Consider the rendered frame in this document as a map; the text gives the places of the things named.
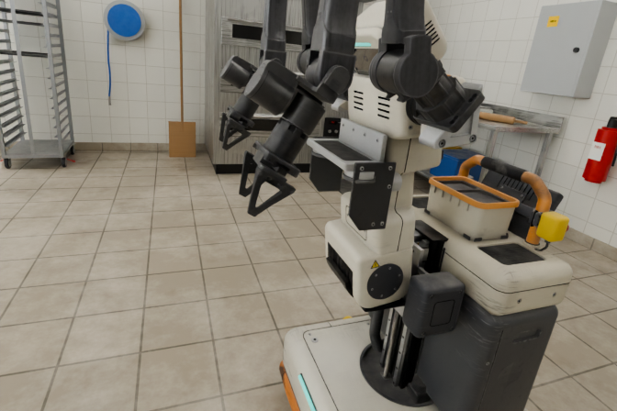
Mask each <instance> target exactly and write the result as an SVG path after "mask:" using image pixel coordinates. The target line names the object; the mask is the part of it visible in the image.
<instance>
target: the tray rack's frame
mask: <svg viewBox="0 0 617 411"><path fill-rule="evenodd" d="M9 2H10V8H11V15H12V21H13V28H14V34H15V41H16V47H17V59H18V66H19V72H20V79H21V85H22V92H23V98H24V105H25V111H26V118H27V124H28V136H29V139H25V140H20V141H19V142H18V143H17V144H16V145H14V146H13V147H12V148H11V149H9V150H8V151H7V152H6V147H4V143H5V141H4V138H3V137H2V134H3V130H2V128H1V126H0V150H1V155H2V159H4V163H5V159H8V160H9V165H10V164H12V163H11V159H17V158H61V161H62V158H63V157H65V161H66V163H67V160H66V157H67V155H66V153H67V152H68V150H69V149H70V148H71V146H72V145H73V152H74V151H75V149H74V144H75V143H73V140H70V139H65V140H64V141H63V142H62V130H61V122H60V114H59V106H58V97H57V90H56V82H55V73H54V65H53V58H52V49H51V41H50V26H49V18H48V9H47V1H46V0H41V3H42V11H43V18H44V27H45V34H46V42H47V50H48V58H49V65H50V80H51V89H52V96H53V104H54V112H55V120H56V128H57V136H58V139H33V135H32V128H31V122H30V115H29V108H28V96H27V89H26V83H25V75H24V69H23V62H22V56H21V49H20V42H19V35H18V29H17V16H16V9H15V3H14V0H9ZM58 143H59V147H55V146H56V145H57V144H58Z"/></svg>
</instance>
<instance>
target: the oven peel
mask: <svg viewBox="0 0 617 411"><path fill-rule="evenodd" d="M179 40H180V93H181V122H180V121H168V123H169V157H195V156H196V122H184V108H183V51H182V0H179Z"/></svg>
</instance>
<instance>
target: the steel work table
mask: <svg viewBox="0 0 617 411"><path fill-rule="evenodd" d="M481 105H482V106H487V107H492V110H493V113H492V114H497V115H503V116H509V117H515V119H519V120H523V121H528V122H531V123H534V124H537V126H534V125H522V124H513V125H512V124H506V123H500V122H494V121H488V120H483V119H479V120H478V127H479V128H484V129H487V130H491V131H490V135H489V139H488V145H487V149H486V153H485V157H490V158H492V154H493V150H494V147H495V143H496V139H497V135H498V132H525V133H545V137H544V142H543V146H542V148H541V152H540V155H539V158H538V162H537V164H536V168H535V171H534V174H536V175H538V176H539V177H541V173H542V170H543V167H544V162H545V159H546V155H547V152H548V150H549V146H550V143H551V140H552V137H553V134H554V133H556V134H559V132H560V128H561V127H562V124H563V120H564V118H563V117H558V116H553V115H547V114H543V113H537V112H533V111H527V110H522V109H517V108H512V107H506V106H497V105H492V104H487V103H482V104H481ZM416 172H417V173H418V174H420V175H422V176H424V177H426V178H428V179H430V177H434V175H432V174H430V170H421V171H416ZM487 173H488V169H486V168H483V167H482V169H481V173H480V176H479V180H478V182H479V183H481V182H482V181H483V179H484V178H485V176H486V174H487Z"/></svg>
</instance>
